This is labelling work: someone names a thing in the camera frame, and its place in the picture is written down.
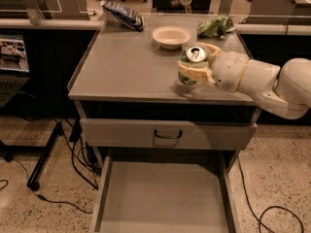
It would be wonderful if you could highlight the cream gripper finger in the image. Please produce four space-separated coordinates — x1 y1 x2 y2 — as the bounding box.
198 43 223 62
178 60 216 84

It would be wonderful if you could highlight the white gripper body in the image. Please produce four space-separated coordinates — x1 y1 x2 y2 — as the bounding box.
212 51 250 93

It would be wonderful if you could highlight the green soda can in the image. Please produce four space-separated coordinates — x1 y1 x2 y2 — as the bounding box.
178 44 208 85

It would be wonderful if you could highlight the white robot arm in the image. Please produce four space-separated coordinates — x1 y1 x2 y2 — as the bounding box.
178 43 311 119

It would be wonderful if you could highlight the grey cabinet counter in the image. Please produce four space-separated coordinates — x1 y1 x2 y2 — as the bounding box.
69 14 257 106

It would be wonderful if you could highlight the closed top drawer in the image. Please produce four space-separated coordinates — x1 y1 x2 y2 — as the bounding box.
80 118 257 150

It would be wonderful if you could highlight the open middle drawer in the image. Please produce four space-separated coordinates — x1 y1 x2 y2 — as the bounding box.
89 155 242 233

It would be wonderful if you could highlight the green crumpled bag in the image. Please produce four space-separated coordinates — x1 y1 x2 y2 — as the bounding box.
196 15 235 39

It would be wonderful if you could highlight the white paper bowl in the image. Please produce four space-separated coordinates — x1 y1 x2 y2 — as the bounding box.
153 26 191 50

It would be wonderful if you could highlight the blue chip bag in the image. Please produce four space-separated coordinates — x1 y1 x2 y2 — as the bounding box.
100 0 145 32

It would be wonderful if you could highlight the laptop computer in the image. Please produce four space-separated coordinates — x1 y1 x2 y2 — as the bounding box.
0 32 30 107

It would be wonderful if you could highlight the black stand leg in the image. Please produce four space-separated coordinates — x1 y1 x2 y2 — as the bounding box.
27 122 63 191

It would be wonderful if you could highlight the black drawer handle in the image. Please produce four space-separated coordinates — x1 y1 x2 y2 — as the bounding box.
154 129 183 140

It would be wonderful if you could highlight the black floor cables left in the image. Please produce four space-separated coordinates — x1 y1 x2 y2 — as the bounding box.
0 116 103 216

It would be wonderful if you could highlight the black floor cable right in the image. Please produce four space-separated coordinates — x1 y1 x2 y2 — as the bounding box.
236 154 305 233

